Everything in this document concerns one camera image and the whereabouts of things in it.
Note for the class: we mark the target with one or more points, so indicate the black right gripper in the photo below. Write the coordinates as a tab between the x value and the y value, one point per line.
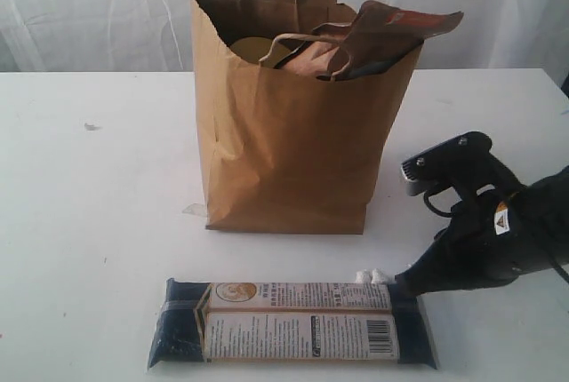
479	250

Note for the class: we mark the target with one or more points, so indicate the white garlic clove cluster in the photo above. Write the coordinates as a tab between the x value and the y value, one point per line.
374	276

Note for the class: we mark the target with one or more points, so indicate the brown kraft pouch orange label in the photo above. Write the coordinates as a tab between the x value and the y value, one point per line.
376	39

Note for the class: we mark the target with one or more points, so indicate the long dark noodle package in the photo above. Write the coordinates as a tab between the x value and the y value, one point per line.
282	322

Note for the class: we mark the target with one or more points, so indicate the clear nut jar yellow lid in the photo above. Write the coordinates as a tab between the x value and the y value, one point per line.
251	48

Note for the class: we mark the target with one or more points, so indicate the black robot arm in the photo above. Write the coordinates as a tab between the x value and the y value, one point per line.
542	212

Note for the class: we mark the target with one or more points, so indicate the brown paper bag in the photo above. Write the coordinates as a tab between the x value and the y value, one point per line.
282	153

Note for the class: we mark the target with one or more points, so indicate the clear tape scrap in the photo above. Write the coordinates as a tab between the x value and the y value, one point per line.
196	209

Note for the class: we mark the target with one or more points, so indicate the small clear plastic scrap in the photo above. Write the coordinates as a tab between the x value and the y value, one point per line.
91	127

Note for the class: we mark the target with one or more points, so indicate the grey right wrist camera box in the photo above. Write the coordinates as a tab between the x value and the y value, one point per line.
424	170

